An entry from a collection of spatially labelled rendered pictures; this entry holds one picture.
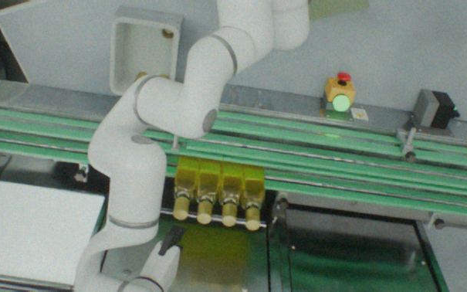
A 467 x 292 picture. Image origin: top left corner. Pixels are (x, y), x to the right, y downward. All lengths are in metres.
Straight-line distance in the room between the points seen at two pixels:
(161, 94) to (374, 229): 0.94
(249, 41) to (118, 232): 0.38
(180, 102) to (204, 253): 0.60
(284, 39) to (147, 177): 0.39
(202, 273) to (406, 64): 0.80
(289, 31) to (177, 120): 0.30
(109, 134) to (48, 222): 0.58
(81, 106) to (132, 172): 0.72
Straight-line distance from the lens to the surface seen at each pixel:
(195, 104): 0.79
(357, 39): 1.45
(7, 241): 1.35
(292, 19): 0.98
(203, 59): 0.82
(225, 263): 1.31
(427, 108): 1.50
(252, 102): 1.40
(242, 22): 0.89
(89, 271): 0.92
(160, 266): 1.04
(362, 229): 1.58
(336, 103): 1.41
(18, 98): 1.53
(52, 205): 1.43
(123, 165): 0.79
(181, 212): 1.22
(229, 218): 1.22
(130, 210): 0.81
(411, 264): 1.54
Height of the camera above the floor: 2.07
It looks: 57 degrees down
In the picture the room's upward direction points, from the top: 178 degrees counter-clockwise
